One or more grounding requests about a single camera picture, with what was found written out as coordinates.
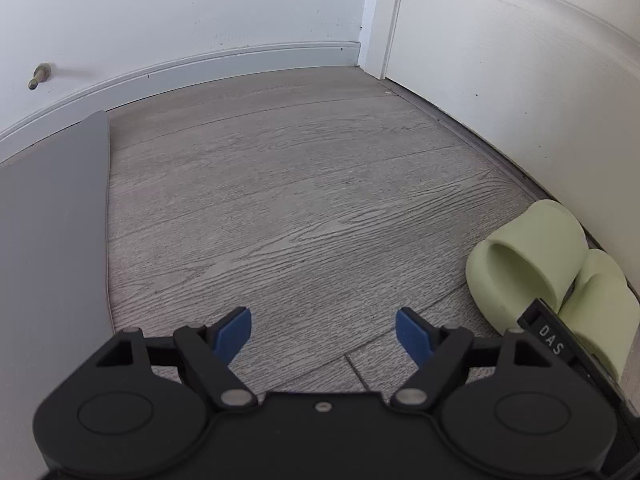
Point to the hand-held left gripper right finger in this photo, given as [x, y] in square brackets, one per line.
[412, 335]

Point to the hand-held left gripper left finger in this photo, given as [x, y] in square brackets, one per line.
[232, 332]

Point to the light green slide sandal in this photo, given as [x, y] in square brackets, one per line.
[540, 240]
[605, 310]

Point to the grey floor mat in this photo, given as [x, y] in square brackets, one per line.
[50, 260]

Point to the white door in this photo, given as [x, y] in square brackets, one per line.
[525, 85]

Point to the white baseboard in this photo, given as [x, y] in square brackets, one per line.
[200, 62]

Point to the brass wall door stop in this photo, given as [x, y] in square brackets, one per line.
[37, 76]

